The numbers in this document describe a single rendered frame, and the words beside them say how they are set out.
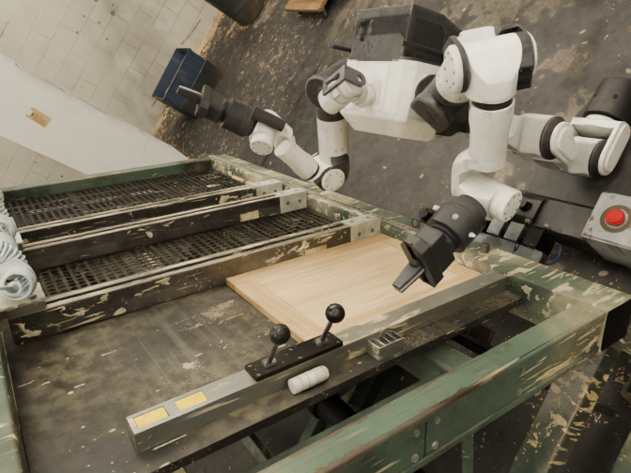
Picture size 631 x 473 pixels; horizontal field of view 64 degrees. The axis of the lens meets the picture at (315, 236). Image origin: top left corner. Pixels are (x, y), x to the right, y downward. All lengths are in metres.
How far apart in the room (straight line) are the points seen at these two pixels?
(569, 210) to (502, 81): 1.40
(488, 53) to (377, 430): 0.61
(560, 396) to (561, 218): 0.99
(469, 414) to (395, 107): 0.69
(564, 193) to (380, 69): 1.22
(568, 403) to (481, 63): 0.85
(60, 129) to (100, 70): 1.57
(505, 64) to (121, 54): 5.88
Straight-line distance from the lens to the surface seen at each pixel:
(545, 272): 1.42
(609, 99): 2.22
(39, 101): 5.05
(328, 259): 1.50
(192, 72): 5.67
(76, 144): 5.14
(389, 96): 1.25
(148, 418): 0.93
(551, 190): 2.33
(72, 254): 1.74
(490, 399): 1.02
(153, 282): 1.34
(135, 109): 6.63
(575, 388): 1.39
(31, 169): 6.61
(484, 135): 0.92
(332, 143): 1.54
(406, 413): 0.88
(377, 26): 1.34
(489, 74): 0.87
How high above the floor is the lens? 2.10
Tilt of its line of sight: 39 degrees down
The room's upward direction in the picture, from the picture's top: 62 degrees counter-clockwise
